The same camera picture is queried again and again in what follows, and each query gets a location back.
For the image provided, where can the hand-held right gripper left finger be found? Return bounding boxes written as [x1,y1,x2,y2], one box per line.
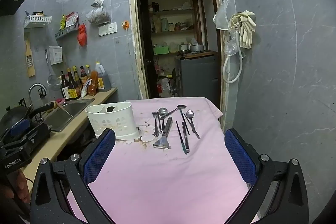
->
[30,128,117,224]

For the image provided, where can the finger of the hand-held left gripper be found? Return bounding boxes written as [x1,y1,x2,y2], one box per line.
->
[0,118,34,148]

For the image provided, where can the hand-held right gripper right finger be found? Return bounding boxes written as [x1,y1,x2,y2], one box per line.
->
[224,128,309,224]

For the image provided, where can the white plastic utensil holder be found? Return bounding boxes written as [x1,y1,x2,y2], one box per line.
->
[85,102,139,140]

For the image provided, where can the oval steel spoon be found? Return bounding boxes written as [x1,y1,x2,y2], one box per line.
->
[185,110,201,140]

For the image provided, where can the black chopstick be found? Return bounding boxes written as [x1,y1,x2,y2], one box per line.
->
[179,109,190,136]

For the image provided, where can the steel peeler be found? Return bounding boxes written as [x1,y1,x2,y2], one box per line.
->
[153,117,174,149]

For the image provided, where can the long steel ladle spoon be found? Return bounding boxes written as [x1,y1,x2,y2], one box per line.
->
[160,104,187,120]

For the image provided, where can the round steel spoon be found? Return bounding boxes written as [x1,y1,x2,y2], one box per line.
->
[159,107,169,133]

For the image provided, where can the person's left hand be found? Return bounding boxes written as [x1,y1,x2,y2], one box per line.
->
[12,173,31,203]

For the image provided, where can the black wok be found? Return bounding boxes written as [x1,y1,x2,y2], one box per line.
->
[0,102,57,135]

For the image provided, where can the black gas stove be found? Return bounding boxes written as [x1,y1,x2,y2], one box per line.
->
[26,122,52,154]

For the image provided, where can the steel faucet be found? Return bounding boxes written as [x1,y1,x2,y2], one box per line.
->
[28,83,48,109]

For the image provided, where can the beige kitchen counter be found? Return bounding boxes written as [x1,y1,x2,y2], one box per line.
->
[22,87,118,193]

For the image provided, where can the steel sink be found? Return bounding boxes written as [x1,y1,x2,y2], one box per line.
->
[42,98,95,132]

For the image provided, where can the metal mesh strainer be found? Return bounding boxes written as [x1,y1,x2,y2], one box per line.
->
[45,49,60,90]

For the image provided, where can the dark pump sauce bottle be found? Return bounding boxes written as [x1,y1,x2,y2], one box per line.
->
[60,71,71,101]

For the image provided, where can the yellow label soy bottle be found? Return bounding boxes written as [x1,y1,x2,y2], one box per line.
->
[67,68,80,100]

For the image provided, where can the wooden paddle board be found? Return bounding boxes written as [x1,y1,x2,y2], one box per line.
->
[24,39,36,78]

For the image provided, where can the pink floral tablecloth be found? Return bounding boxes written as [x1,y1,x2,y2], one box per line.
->
[64,97,256,224]

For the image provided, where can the white blue packet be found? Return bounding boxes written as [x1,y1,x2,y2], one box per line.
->
[80,82,90,98]

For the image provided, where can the orange seasoning packet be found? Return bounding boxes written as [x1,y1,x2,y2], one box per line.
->
[88,78,99,97]

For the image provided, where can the yellow cap sauce bottle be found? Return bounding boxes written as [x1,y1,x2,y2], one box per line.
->
[72,66,83,97]

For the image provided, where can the large dark oil jug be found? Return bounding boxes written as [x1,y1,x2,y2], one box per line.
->
[94,62,112,92]

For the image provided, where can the red cap sauce bottle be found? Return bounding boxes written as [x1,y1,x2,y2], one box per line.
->
[79,66,89,88]

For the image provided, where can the grey cabinet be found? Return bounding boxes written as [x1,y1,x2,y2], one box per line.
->
[175,52,220,106]

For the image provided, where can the red plastic bag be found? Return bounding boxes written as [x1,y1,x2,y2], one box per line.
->
[77,25,88,46]

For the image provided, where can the crumpled clear plastic bag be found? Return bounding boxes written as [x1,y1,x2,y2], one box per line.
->
[226,38,239,57]

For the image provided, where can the wooden cutting board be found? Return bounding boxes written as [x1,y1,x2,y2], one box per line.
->
[184,50,218,59]

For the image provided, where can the steel cooking pot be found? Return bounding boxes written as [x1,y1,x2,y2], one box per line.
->
[189,43,205,54]

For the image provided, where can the red seasoning packets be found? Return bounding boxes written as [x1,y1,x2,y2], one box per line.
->
[65,12,79,28]

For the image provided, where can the dark wooden door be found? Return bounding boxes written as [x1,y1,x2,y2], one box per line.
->
[137,0,153,99]

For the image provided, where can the cream rubber gloves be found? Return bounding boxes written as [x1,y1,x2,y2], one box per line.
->
[229,10,256,49]

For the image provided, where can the clear bag of dried goods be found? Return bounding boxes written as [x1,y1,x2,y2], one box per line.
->
[86,0,110,24]

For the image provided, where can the white mesh bag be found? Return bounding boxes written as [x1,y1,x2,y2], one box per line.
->
[213,0,232,31]

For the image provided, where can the brown storage shelf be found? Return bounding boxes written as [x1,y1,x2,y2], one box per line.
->
[146,0,202,56]

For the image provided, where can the wooden handled dish brush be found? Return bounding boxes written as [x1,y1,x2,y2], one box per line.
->
[54,101,73,118]

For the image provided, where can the white wall box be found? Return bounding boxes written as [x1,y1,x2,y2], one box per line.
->
[49,46,63,65]

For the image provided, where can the white hose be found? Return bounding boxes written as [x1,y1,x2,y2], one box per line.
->
[223,22,243,83]

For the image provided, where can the grey wall rack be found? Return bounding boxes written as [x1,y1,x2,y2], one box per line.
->
[55,22,80,39]

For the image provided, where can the white wall basket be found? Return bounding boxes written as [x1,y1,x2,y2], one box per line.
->
[24,15,52,28]

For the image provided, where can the white wall socket panel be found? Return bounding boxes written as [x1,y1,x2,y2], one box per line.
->
[98,22,118,37]

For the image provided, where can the worn door frame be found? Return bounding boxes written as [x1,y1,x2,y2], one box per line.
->
[128,0,230,132]

